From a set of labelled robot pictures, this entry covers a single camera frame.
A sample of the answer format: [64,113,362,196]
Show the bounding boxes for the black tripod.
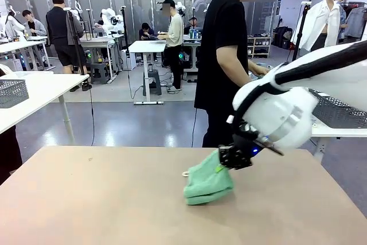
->
[67,11,87,75]
[291,1,312,62]
[120,5,131,71]

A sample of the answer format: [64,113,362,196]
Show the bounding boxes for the person's right forearm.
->
[222,61,249,88]

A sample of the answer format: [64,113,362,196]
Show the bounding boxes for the white standing desk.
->
[128,40,167,106]

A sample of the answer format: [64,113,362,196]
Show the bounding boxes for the seated man with cap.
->
[183,17,203,35]

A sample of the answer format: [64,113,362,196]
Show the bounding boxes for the mannequin with white shirt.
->
[290,0,346,53]

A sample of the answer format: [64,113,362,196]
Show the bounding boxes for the person in black t-shirt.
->
[194,0,278,148]

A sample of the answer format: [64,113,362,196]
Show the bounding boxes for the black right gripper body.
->
[228,134,260,170]

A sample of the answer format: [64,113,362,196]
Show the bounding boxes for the man in black cap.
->
[45,0,92,92]

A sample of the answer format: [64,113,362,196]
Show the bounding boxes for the black bag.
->
[274,26,294,49]

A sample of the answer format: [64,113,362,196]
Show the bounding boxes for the hanging garments on rack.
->
[343,1,367,44]

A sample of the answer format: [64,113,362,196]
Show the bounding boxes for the white shoe shelf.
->
[246,36,272,59]

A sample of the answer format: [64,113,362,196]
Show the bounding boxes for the black cable sleeve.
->
[233,42,367,131]

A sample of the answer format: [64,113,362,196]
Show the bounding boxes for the green terry towel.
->
[182,153,236,207]

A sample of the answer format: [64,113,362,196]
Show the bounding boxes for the white workbench desk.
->
[79,34,121,81]
[0,36,55,71]

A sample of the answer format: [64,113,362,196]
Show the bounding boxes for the black floor cable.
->
[190,106,199,148]

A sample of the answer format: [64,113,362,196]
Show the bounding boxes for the seated man in grey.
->
[22,9,48,38]

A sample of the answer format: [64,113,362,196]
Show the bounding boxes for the man in beige shirt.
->
[157,0,184,94]

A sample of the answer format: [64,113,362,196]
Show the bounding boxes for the grey step stool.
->
[142,69,163,96]
[89,61,110,85]

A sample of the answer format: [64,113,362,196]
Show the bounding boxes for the seated man in dark clothes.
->
[138,22,158,41]

